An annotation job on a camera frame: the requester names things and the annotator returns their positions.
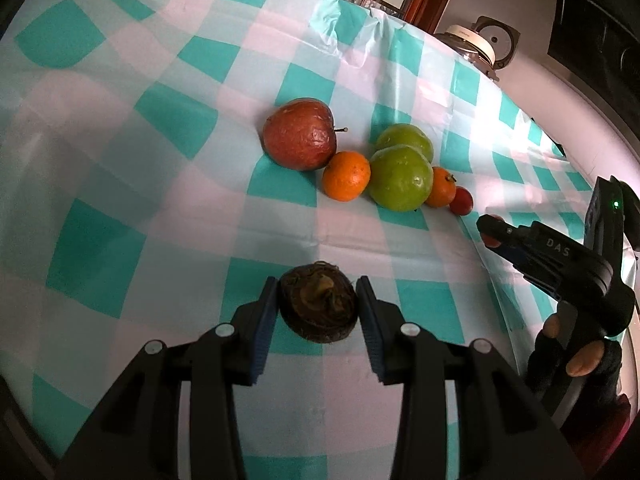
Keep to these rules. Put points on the white rice cooker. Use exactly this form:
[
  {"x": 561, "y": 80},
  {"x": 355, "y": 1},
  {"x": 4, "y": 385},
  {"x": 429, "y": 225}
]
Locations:
[{"x": 470, "y": 40}]

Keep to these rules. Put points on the teal white checked tablecloth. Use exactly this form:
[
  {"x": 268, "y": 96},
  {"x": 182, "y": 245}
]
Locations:
[{"x": 150, "y": 110}]

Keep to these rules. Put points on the red apple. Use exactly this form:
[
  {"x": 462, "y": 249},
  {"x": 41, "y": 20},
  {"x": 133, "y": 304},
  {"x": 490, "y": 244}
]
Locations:
[{"x": 299, "y": 135}]

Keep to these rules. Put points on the person's right hand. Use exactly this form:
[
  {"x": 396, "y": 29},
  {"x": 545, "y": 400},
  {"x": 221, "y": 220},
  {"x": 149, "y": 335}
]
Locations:
[{"x": 585, "y": 362}]

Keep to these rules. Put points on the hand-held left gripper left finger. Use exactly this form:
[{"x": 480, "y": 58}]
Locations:
[{"x": 265, "y": 332}]

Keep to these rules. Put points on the red cherry tomato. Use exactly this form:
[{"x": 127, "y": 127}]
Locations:
[
  {"x": 461, "y": 200},
  {"x": 496, "y": 218}
]

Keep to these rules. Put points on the grey square speaker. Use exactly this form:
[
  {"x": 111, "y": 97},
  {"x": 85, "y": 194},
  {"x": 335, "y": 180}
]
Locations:
[{"x": 502, "y": 42}]

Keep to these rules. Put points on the green apple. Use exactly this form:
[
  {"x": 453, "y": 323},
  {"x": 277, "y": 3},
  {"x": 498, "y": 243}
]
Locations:
[
  {"x": 407, "y": 135},
  {"x": 400, "y": 177}
]

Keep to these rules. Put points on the black appliance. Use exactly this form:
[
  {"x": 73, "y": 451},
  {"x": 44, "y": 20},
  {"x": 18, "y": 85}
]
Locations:
[{"x": 595, "y": 20}]

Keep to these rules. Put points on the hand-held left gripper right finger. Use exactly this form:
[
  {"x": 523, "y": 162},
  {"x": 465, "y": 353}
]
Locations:
[{"x": 370, "y": 332}]

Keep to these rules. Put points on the orange tangerine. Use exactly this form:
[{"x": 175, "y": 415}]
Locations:
[
  {"x": 442, "y": 187},
  {"x": 346, "y": 176}
]

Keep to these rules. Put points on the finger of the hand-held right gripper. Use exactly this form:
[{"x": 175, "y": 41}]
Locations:
[
  {"x": 545, "y": 247},
  {"x": 537, "y": 277}
]

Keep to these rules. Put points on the red clothing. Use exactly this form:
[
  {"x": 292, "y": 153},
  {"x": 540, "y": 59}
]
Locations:
[{"x": 600, "y": 427}]

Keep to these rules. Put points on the dark brown water chestnut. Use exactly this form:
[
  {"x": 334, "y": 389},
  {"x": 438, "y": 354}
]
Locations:
[{"x": 317, "y": 305}]

